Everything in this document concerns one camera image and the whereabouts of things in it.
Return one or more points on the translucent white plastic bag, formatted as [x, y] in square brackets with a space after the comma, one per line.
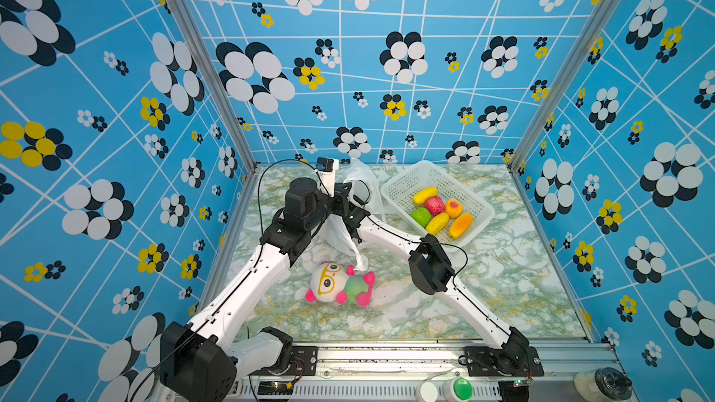
[354, 198]

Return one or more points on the orange mango fruit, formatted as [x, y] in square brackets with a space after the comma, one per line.
[460, 225]

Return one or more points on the white plastic mesh basket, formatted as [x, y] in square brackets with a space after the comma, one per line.
[398, 192]

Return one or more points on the aluminium front rail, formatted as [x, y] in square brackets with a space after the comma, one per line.
[391, 371]

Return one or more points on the pink red fruit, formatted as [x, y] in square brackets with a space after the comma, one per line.
[435, 205]

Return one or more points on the clear tape roll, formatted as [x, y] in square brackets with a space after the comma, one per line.
[603, 385]

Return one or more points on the right aluminium corner post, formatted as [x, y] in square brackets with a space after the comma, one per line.
[572, 64]

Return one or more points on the white round button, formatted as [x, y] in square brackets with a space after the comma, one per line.
[426, 392]

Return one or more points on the green fruit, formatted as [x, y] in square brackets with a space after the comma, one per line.
[422, 216]

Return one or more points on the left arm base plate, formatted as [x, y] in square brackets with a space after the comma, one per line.
[296, 360]

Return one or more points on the left aluminium corner post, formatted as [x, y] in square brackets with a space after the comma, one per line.
[189, 30]

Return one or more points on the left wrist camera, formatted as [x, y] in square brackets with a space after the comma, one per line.
[326, 169]

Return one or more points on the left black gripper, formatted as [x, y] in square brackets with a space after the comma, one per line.
[341, 193]

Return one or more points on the green round button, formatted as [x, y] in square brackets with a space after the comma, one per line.
[458, 390]

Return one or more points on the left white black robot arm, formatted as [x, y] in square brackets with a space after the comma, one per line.
[195, 358]

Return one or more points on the yellow banana fruit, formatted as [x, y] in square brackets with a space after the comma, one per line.
[438, 223]
[420, 198]

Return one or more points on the colourful plush toy with glasses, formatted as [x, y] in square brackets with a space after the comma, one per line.
[334, 283]

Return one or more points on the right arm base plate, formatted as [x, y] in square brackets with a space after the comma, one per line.
[483, 361]

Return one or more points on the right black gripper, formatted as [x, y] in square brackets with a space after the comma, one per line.
[355, 209]

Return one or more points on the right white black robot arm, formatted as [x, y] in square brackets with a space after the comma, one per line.
[432, 273]

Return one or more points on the peach fruit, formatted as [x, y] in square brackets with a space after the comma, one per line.
[454, 208]

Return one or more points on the aluminium corner post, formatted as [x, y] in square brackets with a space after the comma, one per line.
[572, 64]
[189, 30]

